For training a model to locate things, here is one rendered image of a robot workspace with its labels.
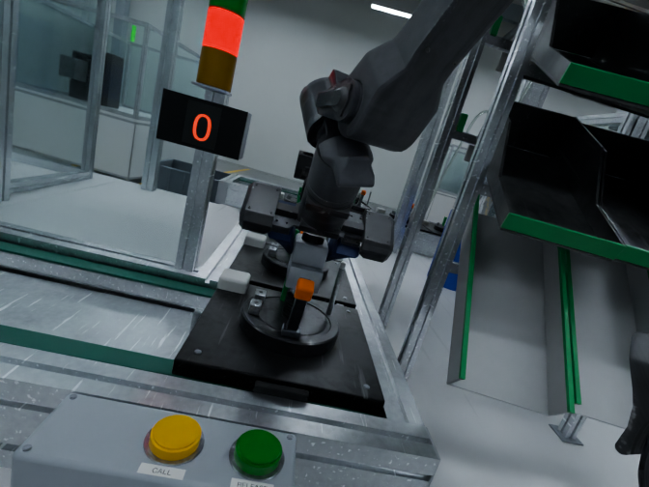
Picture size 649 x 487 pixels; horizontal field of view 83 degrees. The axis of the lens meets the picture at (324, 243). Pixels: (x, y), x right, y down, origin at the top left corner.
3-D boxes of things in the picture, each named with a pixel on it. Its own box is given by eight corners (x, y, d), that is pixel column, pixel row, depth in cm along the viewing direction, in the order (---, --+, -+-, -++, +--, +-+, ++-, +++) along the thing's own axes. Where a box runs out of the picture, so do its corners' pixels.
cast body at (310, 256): (318, 295, 48) (331, 243, 46) (284, 287, 47) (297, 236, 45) (316, 272, 56) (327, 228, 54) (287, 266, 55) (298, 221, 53)
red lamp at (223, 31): (234, 52, 51) (240, 14, 50) (197, 42, 50) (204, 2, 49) (239, 60, 56) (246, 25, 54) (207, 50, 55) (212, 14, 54)
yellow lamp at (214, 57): (226, 90, 52) (234, 53, 51) (191, 79, 52) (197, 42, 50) (233, 94, 57) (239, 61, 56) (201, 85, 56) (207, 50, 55)
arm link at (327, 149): (393, 172, 32) (369, 102, 37) (331, 170, 31) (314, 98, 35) (368, 217, 38) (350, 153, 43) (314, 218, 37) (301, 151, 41)
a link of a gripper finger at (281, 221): (343, 242, 44) (346, 216, 46) (268, 223, 43) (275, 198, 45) (339, 249, 46) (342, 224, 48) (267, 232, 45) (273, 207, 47)
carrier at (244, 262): (353, 315, 67) (374, 251, 64) (222, 285, 64) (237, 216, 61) (341, 270, 90) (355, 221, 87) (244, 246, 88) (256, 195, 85)
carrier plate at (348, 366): (380, 415, 43) (385, 400, 42) (170, 374, 40) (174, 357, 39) (354, 319, 66) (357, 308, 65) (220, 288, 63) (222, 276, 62)
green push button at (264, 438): (275, 488, 30) (281, 470, 30) (227, 480, 30) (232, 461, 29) (278, 449, 34) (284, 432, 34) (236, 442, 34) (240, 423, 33)
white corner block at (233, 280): (241, 305, 59) (247, 282, 58) (213, 300, 59) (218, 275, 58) (246, 294, 64) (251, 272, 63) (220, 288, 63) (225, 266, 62)
